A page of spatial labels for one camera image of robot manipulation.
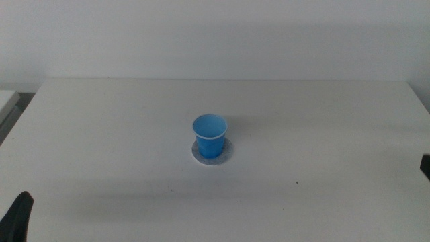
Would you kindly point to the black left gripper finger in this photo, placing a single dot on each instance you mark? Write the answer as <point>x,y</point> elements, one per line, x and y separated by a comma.
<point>16,218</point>

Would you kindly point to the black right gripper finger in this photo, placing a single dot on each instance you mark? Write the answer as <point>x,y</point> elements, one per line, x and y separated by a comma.
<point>426,166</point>

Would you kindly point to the blue plastic cup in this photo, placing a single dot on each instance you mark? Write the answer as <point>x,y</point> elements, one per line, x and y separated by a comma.
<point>210,144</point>

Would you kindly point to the round grey cup mat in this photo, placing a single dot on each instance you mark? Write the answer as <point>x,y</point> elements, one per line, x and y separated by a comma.
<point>228,151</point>

